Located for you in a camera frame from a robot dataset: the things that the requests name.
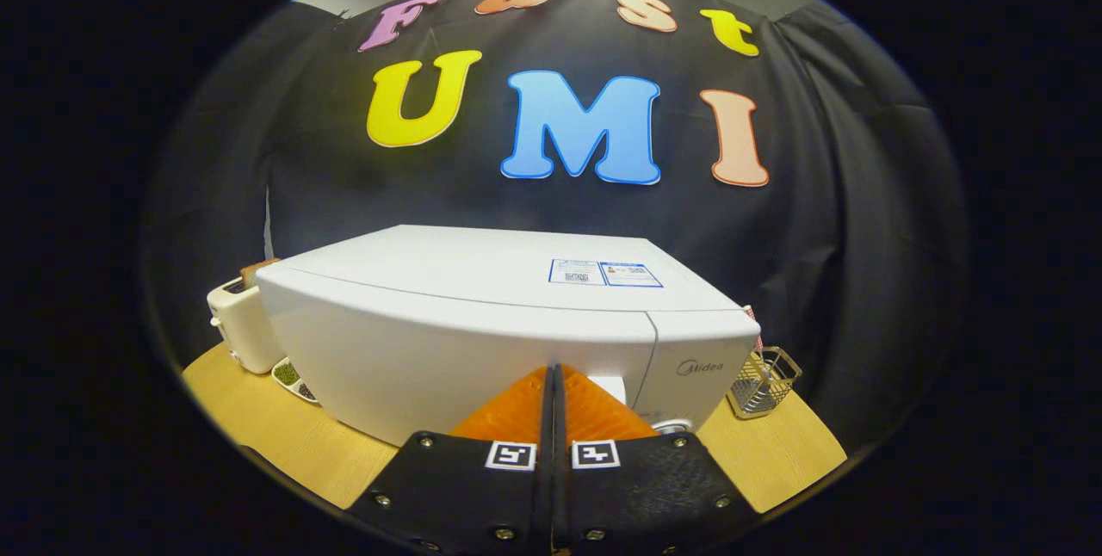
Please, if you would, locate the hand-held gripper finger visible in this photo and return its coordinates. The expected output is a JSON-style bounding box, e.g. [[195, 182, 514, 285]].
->
[[555, 364, 763, 553], [349, 367, 554, 553]]

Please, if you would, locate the white microwave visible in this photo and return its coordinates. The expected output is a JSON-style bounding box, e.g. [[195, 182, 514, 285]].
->
[[256, 225, 762, 447]]

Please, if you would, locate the white divided snack tray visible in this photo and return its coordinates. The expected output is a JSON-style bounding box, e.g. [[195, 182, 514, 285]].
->
[[271, 358, 321, 406]]

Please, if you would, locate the cream toaster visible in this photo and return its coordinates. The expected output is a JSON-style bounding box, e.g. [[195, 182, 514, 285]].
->
[[207, 276, 285, 374]]

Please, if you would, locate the brown toast slice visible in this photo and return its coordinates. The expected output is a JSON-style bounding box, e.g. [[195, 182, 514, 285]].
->
[[239, 258, 281, 288]]

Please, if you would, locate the black backdrop cloth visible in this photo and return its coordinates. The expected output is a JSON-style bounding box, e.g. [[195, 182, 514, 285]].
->
[[142, 0, 969, 445]]

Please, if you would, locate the wire mesh holder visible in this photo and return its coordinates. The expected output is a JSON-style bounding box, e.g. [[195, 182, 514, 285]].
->
[[727, 346, 802, 418]]

